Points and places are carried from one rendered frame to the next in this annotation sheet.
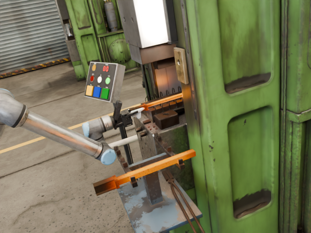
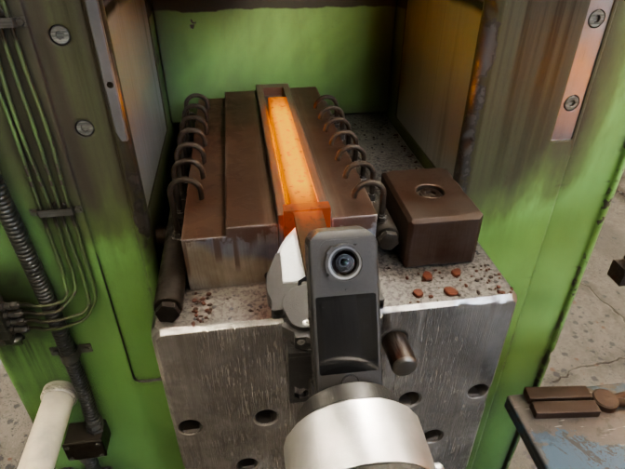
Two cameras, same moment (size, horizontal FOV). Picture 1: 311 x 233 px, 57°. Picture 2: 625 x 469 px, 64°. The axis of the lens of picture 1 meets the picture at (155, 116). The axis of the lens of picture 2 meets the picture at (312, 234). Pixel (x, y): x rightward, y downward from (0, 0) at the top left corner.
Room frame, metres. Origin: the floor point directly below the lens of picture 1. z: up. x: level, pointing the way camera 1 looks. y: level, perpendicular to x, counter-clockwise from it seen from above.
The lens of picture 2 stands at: (1.52, 0.46, 1.26)
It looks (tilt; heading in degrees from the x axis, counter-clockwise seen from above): 34 degrees down; 279
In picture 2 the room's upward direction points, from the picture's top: straight up
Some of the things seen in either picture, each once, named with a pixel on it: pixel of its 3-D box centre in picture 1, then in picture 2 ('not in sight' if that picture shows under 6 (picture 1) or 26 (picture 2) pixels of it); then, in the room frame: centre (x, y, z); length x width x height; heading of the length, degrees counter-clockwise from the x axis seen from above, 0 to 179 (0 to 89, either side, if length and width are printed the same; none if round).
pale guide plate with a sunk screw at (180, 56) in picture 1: (181, 65); not in sight; (1.36, -0.17, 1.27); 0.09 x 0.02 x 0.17; 18
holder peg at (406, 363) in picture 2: (142, 134); (399, 354); (1.49, 0.09, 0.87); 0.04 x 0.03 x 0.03; 108
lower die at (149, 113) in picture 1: (176, 101); (267, 162); (1.69, -0.15, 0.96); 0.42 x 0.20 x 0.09; 108
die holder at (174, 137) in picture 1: (186, 140); (307, 298); (1.64, -0.18, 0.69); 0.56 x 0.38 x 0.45; 108
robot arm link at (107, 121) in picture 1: (108, 123); (363, 462); (1.52, 0.28, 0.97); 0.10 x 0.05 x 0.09; 18
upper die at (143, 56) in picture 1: (168, 45); not in sight; (1.69, -0.15, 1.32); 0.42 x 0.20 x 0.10; 108
